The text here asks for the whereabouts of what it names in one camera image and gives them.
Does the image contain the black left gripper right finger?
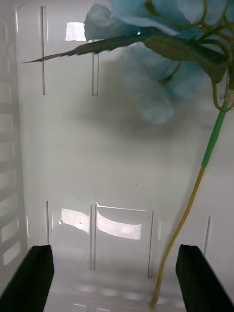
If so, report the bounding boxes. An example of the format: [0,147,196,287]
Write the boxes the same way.
[175,244,234,312]

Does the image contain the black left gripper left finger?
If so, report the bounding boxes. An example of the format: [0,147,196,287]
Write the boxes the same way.
[0,245,55,312]

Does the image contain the pale blue flower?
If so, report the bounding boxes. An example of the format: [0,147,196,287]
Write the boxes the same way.
[22,0,234,310]

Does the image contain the shallow white plastic box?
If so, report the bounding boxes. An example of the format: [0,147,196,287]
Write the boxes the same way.
[0,0,234,312]

